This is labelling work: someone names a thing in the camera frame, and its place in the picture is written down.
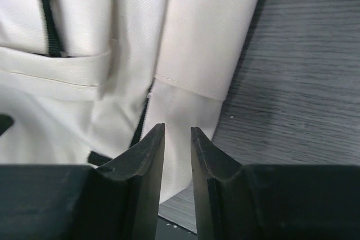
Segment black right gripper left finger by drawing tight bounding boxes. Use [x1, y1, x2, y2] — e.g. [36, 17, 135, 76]
[1, 124, 165, 239]

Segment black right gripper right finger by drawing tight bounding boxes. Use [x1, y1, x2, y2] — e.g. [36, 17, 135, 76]
[191, 128, 359, 239]

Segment cream canvas backpack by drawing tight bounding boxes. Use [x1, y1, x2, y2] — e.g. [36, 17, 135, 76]
[1, 0, 258, 202]

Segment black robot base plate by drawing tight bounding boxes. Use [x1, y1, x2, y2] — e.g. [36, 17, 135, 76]
[155, 216, 197, 240]

